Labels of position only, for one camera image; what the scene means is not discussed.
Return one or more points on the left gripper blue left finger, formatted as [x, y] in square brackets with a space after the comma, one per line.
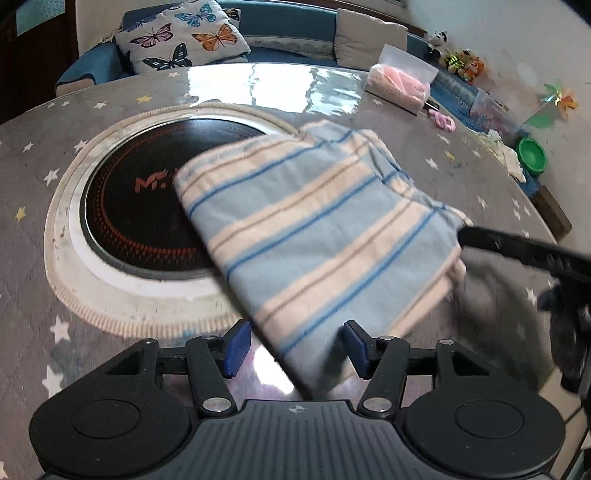
[211, 361]

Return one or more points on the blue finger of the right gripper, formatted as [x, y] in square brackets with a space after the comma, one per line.
[558, 262]

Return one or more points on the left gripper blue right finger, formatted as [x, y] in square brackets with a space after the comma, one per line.
[383, 362]

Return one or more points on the blue beige striped shirt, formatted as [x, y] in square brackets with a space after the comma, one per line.
[317, 228]

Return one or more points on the green plastic bowl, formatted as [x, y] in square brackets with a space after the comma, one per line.
[532, 156]

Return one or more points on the colourful paper pinwheel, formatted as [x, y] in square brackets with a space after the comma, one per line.
[554, 104]

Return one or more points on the grey star tablecloth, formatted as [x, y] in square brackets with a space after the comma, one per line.
[44, 346]

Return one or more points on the clear storage bin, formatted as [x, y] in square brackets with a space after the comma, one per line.
[490, 114]

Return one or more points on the black induction cooktop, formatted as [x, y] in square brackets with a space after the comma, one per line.
[130, 214]

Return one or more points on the pink scissors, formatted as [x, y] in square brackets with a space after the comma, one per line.
[442, 121]

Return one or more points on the orange yellow plush toys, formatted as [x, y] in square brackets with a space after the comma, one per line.
[463, 63]

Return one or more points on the clear box pink contents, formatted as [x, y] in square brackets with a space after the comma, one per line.
[401, 79]

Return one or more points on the black white plush toy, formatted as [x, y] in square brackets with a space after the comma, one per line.
[436, 44]

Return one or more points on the beige cushion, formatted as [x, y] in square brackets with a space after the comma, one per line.
[360, 39]

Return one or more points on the butterfly print pillow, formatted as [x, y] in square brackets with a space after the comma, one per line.
[192, 33]

